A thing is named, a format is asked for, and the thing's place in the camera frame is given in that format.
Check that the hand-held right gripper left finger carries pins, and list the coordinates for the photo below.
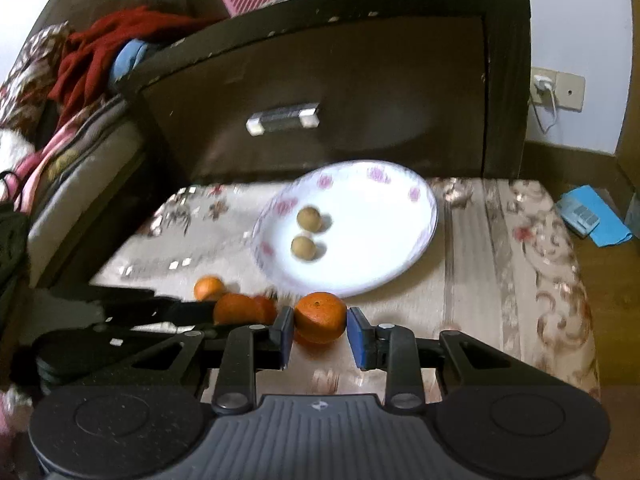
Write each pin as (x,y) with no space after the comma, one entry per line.
(284,336)

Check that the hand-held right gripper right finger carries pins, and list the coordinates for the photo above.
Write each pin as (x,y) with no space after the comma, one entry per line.
(357,337)

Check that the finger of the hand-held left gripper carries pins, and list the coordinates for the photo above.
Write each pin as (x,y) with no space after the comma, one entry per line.
(165,307)
(225,336)

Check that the orange mandarin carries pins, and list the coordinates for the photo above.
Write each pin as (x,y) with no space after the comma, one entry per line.
(235,308)
(209,288)
(266,309)
(320,318)

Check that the white floral plate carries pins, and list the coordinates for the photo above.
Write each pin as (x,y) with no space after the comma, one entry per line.
(350,227)

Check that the brown longan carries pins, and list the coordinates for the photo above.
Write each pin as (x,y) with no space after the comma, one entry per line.
(308,219)
(303,248)

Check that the black bag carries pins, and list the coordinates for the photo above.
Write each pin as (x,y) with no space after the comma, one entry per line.
(12,240)

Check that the grey mattress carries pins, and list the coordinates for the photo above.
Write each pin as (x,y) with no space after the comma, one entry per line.
(85,180)

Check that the floral tablecloth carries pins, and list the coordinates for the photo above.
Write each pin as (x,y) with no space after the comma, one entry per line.
(500,270)

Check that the blue cloth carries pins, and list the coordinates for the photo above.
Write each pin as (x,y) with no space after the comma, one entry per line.
(127,60)

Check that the red cloth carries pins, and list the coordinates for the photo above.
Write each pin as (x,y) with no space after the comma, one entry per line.
(100,55)

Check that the dark wooden nightstand drawer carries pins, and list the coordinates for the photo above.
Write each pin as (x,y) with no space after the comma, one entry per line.
(350,75)

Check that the blue packet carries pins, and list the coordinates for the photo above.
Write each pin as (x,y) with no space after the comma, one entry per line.
(592,215)

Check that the floral patterned blanket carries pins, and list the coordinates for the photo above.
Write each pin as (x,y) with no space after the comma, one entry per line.
(35,75)

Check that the white charger plug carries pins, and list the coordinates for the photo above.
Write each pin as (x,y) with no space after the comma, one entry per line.
(541,83)

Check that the beige wall socket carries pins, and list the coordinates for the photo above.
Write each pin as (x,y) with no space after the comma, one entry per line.
(557,87)

